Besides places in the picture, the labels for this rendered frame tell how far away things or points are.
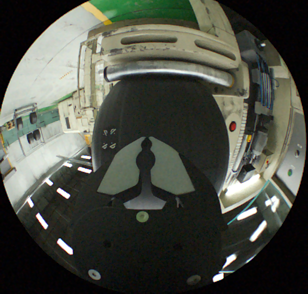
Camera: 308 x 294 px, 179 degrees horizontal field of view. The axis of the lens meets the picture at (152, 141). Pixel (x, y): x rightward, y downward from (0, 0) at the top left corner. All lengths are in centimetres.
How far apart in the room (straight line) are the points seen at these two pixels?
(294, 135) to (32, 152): 1183
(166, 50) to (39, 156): 1149
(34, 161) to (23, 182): 235
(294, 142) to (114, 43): 75
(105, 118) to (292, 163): 73
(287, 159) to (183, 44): 64
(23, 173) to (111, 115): 1133
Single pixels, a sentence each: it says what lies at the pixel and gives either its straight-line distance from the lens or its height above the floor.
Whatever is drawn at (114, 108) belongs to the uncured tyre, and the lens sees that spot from 17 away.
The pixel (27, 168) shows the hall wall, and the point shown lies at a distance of 1138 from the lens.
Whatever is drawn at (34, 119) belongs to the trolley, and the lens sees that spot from 538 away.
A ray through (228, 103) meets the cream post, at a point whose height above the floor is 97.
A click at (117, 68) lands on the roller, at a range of 25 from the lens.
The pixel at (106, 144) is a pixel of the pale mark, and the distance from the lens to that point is 16.
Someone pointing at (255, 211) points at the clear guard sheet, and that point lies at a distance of 79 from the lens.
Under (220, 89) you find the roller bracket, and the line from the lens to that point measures 38.
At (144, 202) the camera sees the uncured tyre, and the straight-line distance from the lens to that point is 17.
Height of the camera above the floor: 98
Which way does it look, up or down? 23 degrees up
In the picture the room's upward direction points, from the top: 178 degrees clockwise
